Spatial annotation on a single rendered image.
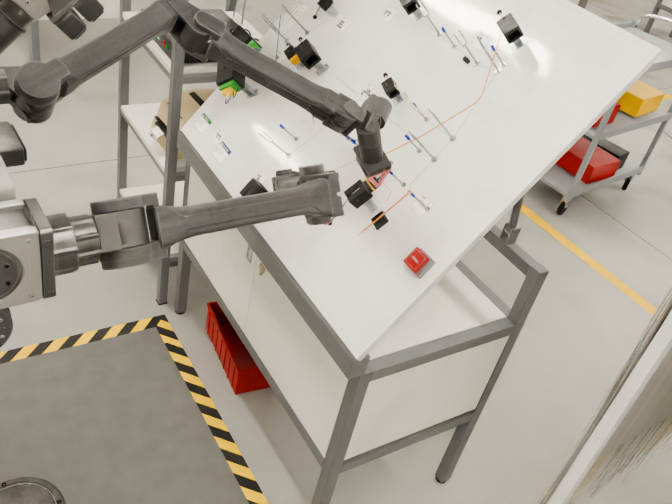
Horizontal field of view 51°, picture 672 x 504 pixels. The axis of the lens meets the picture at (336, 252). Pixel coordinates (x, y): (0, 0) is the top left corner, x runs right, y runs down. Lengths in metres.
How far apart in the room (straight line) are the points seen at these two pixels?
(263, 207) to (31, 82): 0.52
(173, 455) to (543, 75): 1.71
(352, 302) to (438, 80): 0.66
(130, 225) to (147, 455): 1.62
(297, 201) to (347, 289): 0.70
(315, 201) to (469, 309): 1.05
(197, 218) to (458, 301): 1.21
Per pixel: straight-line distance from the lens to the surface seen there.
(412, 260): 1.74
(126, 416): 2.71
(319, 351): 2.00
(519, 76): 1.92
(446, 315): 2.11
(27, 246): 1.00
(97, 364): 2.88
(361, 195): 1.84
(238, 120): 2.40
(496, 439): 2.96
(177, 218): 1.10
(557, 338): 3.56
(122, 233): 1.07
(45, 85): 1.44
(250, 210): 1.15
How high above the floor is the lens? 2.10
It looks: 36 degrees down
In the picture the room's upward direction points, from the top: 14 degrees clockwise
